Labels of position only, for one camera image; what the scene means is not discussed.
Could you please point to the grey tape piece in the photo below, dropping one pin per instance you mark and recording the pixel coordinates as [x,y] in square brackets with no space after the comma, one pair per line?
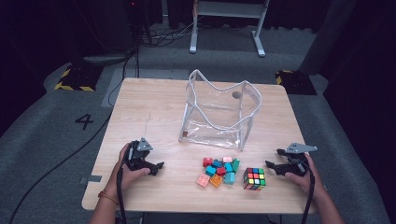
[93,179]

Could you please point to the green toy brick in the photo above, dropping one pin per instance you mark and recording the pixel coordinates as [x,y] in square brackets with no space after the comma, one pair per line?
[236,165]

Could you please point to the grey upright post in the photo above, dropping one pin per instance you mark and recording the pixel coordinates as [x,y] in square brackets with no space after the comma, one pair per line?
[327,37]

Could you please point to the person's right hand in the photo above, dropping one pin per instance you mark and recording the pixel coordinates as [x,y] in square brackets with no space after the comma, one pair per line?
[308,182]

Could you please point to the orange toy brick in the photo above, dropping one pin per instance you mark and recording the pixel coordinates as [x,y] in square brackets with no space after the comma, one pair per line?
[216,180]

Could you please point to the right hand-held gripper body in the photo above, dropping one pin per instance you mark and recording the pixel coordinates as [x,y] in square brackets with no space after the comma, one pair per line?
[295,165]

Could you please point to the black yellow striped base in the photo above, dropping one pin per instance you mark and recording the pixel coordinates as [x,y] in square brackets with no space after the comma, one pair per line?
[79,79]
[295,82]

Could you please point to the red toy brick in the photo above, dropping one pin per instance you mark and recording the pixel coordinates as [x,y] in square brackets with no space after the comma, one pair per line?
[207,162]
[221,171]

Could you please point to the large pink toy brick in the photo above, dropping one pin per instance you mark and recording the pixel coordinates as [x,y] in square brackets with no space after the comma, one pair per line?
[203,180]

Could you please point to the black equipment stand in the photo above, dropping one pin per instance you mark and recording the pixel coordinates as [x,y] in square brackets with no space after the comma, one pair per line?
[137,18]

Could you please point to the light blue toy brick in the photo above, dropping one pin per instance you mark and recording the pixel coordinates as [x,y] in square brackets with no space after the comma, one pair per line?
[229,167]

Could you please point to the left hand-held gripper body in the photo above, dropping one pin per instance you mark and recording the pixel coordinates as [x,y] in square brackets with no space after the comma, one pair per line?
[137,158]

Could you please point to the multicoloured puzzle cube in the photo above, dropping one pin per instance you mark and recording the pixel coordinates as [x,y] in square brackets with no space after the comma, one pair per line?
[254,179]

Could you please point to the small pink toy brick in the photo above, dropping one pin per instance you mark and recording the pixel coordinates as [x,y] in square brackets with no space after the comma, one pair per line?
[227,159]

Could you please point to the person's left hand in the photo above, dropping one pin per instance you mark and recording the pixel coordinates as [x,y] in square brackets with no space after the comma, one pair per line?
[129,177]

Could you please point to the large teal toy brick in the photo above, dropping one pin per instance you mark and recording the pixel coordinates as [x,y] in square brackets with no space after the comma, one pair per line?
[229,178]

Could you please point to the grey flat stand base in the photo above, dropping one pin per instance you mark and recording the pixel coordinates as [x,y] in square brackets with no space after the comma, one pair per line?
[106,59]

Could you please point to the person's dark clothing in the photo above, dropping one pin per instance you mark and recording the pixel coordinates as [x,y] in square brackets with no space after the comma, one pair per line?
[202,219]

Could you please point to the white metal desk frame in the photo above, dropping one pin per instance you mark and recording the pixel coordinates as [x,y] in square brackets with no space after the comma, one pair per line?
[229,9]

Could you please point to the clear plastic bag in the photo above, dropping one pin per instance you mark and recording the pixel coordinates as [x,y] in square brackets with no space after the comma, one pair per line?
[214,132]

